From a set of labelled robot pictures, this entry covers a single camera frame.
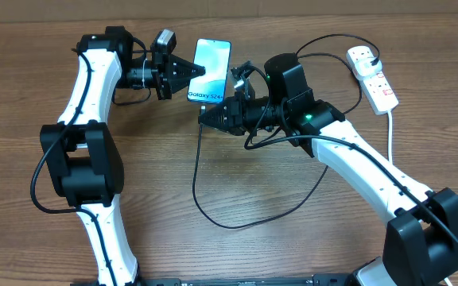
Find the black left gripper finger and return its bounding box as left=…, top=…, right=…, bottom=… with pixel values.
left=169, top=75, right=196, bottom=94
left=169, top=55, right=206, bottom=78

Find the dark blue Samsung smartphone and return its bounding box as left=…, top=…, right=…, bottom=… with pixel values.
left=187, top=38, right=231, bottom=104

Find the black USB charging cable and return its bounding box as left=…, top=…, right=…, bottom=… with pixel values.
left=191, top=33, right=381, bottom=230

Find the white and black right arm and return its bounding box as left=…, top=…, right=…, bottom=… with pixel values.
left=199, top=53, right=458, bottom=285

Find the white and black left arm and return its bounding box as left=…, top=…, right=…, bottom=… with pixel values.
left=30, top=26, right=205, bottom=285

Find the white power extension strip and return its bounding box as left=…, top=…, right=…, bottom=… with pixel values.
left=346, top=46, right=399, bottom=115

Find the brown cardboard backdrop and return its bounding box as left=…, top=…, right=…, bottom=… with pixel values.
left=0, top=0, right=458, bottom=22

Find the white wall charger plug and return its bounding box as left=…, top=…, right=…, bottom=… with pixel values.
left=352, top=58, right=382, bottom=81

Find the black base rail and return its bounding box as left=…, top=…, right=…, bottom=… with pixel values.
left=69, top=272, right=357, bottom=286

